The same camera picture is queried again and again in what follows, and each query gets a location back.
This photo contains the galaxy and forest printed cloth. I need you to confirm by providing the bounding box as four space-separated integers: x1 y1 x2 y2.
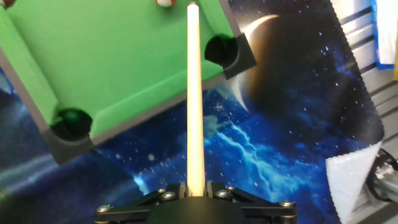
0 0 386 224

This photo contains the green pool ball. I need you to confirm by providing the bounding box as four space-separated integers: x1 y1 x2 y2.
60 109 85 126

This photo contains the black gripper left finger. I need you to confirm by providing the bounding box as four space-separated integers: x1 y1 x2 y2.
94 182 187 224

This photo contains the mini green pool table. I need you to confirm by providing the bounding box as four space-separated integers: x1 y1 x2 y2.
0 0 258 166

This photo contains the gold tissue pack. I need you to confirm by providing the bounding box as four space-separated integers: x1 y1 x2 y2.
393 46 398 82

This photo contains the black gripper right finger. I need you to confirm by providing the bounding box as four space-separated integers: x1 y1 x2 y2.
205 181 298 224

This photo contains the metal stand pole black foot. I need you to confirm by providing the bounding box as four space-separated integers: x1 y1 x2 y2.
366 147 398 203

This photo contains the wooden pool cue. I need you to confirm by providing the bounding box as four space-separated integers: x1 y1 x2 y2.
185 1 206 197

